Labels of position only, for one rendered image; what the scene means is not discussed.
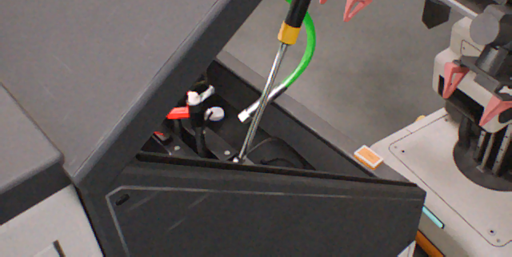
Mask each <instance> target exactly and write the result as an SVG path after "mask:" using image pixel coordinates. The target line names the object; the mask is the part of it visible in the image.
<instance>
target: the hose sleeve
mask: <svg viewBox="0 0 512 257"><path fill-rule="evenodd" d="M286 90H288V87H285V86H284V85H283V83H282V82H279V83H278V84H276V85H275V86H274V87H272V90H271V92H270V95H269V98H268V100H267V102H266V106H268V105H269V104H270V103H271V102H272V101H274V100H275V99H276V98H277V97H279V96H280V95H281V94H283V93H284V92H285V91H286ZM260 99H261V98H259V99H258V100H256V101H255V102H254V104H253V105H251V106H250V107H249V108H247V109H246V112H247V114H248V115H249V116H250V117H251V118H253V117H254V113H255V111H256V109H257V106H258V102H260Z"/></svg>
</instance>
